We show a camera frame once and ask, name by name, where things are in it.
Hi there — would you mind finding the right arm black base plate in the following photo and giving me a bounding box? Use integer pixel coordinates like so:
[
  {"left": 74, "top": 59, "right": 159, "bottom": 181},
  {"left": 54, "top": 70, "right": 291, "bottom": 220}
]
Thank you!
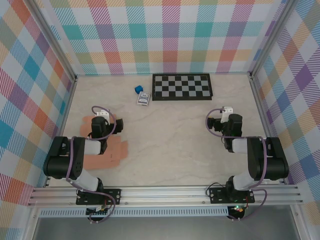
[{"left": 208, "top": 187, "right": 256, "bottom": 205}]

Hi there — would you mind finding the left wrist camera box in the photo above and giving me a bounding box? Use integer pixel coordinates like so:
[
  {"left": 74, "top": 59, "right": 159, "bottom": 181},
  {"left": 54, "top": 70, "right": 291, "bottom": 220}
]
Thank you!
[{"left": 96, "top": 109, "right": 110, "bottom": 124}]

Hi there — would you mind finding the slotted grey cable tray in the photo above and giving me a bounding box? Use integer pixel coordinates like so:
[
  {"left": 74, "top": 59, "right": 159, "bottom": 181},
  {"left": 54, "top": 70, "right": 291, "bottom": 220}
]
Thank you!
[{"left": 39, "top": 206, "right": 230, "bottom": 218}]

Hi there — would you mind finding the pink corrugated paper box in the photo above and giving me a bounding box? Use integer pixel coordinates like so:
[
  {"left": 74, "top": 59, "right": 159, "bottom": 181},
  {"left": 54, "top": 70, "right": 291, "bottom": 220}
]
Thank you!
[{"left": 80, "top": 115, "right": 129, "bottom": 171}]

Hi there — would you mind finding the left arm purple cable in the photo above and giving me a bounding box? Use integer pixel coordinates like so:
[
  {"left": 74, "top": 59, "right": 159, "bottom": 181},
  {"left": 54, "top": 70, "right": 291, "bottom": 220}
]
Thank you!
[{"left": 66, "top": 105, "right": 117, "bottom": 224}]

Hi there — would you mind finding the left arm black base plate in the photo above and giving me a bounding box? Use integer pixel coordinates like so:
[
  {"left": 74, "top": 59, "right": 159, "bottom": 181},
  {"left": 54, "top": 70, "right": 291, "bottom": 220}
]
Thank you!
[{"left": 75, "top": 188, "right": 122, "bottom": 206}]

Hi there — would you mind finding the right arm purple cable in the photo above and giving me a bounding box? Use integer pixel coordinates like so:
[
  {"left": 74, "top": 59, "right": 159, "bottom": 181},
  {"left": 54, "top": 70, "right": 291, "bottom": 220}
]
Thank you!
[{"left": 205, "top": 106, "right": 269, "bottom": 222}]

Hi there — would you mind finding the aluminium corner post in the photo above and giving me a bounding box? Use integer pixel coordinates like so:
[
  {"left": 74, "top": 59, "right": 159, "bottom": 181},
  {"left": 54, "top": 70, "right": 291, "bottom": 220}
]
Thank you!
[
  {"left": 26, "top": 0, "right": 77, "bottom": 83},
  {"left": 248, "top": 0, "right": 300, "bottom": 77}
]

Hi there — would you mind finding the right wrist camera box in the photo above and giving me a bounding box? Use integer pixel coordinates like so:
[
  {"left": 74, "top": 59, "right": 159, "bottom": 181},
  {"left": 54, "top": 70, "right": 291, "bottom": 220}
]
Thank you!
[{"left": 221, "top": 106, "right": 234, "bottom": 123}]

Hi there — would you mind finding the black grey chessboard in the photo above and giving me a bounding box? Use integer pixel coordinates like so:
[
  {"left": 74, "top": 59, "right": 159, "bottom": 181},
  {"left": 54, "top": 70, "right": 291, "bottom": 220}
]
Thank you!
[{"left": 151, "top": 73, "right": 214, "bottom": 102}]

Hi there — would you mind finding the aluminium frame leg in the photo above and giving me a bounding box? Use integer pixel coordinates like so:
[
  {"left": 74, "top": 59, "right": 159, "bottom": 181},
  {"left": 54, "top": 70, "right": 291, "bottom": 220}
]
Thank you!
[
  {"left": 291, "top": 204, "right": 310, "bottom": 240},
  {"left": 22, "top": 206, "right": 42, "bottom": 240}
]

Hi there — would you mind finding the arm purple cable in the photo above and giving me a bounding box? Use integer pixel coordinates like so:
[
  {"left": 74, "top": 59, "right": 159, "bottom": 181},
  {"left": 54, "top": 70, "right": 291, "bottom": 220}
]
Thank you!
[
  {"left": 66, "top": 105, "right": 117, "bottom": 224},
  {"left": 205, "top": 106, "right": 269, "bottom": 222}
]

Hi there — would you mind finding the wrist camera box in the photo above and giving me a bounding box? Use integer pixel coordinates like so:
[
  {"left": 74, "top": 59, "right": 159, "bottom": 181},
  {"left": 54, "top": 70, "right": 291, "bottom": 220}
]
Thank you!
[
  {"left": 221, "top": 106, "right": 234, "bottom": 123},
  {"left": 96, "top": 109, "right": 110, "bottom": 124}
]

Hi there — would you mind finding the long aluminium base rail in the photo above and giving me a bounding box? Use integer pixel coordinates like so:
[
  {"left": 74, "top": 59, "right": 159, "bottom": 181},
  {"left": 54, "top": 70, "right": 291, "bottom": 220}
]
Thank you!
[{"left": 26, "top": 184, "right": 304, "bottom": 207}]

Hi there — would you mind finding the blue playing card deck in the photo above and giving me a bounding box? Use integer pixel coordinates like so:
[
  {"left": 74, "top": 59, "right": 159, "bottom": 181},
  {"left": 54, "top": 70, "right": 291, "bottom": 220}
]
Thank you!
[{"left": 136, "top": 91, "right": 152, "bottom": 106}]

